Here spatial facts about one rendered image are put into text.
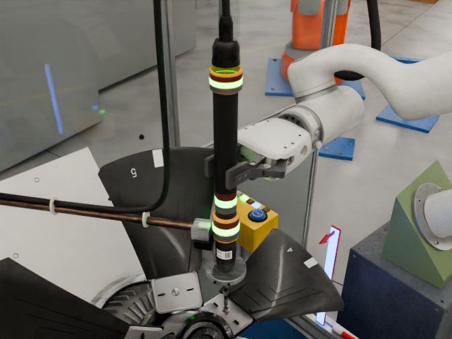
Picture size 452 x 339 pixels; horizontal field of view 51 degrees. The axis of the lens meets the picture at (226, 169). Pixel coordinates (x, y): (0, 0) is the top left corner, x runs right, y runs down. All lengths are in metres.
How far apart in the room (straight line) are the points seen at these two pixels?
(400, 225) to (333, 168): 2.22
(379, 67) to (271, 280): 0.46
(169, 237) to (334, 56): 0.42
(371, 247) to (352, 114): 0.69
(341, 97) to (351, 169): 2.73
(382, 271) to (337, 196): 1.88
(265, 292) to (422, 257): 0.56
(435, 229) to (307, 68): 0.71
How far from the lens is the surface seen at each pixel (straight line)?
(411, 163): 3.78
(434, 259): 1.38
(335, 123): 0.82
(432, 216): 1.37
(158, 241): 0.86
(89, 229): 1.04
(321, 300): 1.00
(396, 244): 1.40
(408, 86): 0.77
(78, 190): 1.05
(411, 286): 1.40
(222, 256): 0.78
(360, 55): 0.79
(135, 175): 0.87
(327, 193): 3.28
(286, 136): 0.74
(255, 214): 1.29
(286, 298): 0.96
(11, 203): 0.90
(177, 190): 0.85
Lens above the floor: 1.89
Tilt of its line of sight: 33 degrees down
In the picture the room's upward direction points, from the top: straight up
